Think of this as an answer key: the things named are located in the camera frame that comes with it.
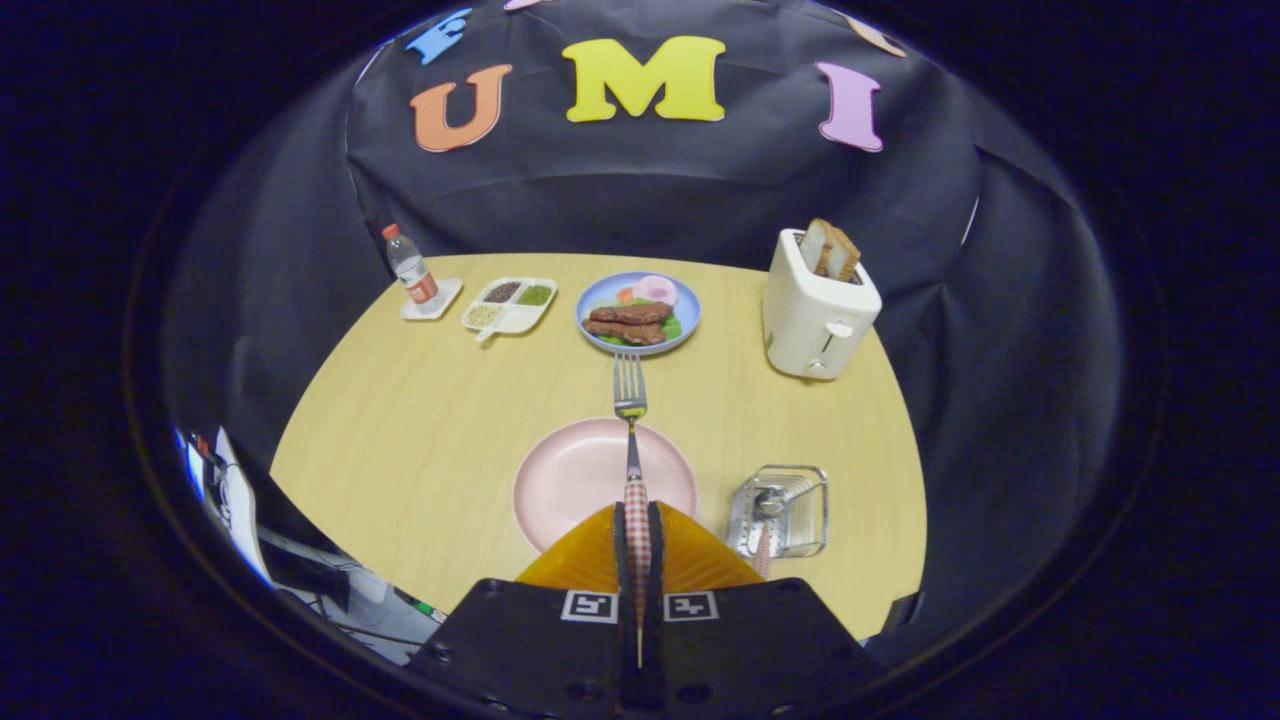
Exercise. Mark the white panel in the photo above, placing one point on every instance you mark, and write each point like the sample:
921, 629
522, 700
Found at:
240, 500

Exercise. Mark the dark box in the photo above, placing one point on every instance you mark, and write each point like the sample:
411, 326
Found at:
305, 570

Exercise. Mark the white divided condiment tray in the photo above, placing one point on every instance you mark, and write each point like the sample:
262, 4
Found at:
515, 318

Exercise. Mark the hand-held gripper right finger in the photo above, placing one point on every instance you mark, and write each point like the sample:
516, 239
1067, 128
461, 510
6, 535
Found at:
656, 600

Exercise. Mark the black backdrop cloth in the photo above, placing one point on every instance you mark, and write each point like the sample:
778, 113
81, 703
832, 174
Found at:
650, 180

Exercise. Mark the blue plate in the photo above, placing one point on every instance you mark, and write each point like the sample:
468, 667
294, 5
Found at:
603, 295

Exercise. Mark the pink plate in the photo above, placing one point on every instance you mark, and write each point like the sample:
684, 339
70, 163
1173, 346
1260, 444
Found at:
570, 480

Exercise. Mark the brown meat strip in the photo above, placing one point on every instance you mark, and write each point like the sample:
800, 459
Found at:
625, 332
632, 313

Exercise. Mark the toast slice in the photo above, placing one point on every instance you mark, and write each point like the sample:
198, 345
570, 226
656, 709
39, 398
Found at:
845, 255
815, 247

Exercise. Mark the clear water bottle red label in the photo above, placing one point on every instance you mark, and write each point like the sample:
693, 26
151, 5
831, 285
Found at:
412, 270

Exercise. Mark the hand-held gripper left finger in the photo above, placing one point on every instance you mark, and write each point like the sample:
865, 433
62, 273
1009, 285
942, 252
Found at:
620, 600

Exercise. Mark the metal drainer basket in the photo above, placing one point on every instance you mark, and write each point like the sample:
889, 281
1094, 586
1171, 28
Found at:
805, 520

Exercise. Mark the white toaster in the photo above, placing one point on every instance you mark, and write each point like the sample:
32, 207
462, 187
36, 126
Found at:
810, 320

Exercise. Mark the pink ham slice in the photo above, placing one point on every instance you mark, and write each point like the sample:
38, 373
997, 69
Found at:
655, 290

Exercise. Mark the white square coaster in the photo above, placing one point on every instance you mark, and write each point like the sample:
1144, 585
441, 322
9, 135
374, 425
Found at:
448, 293

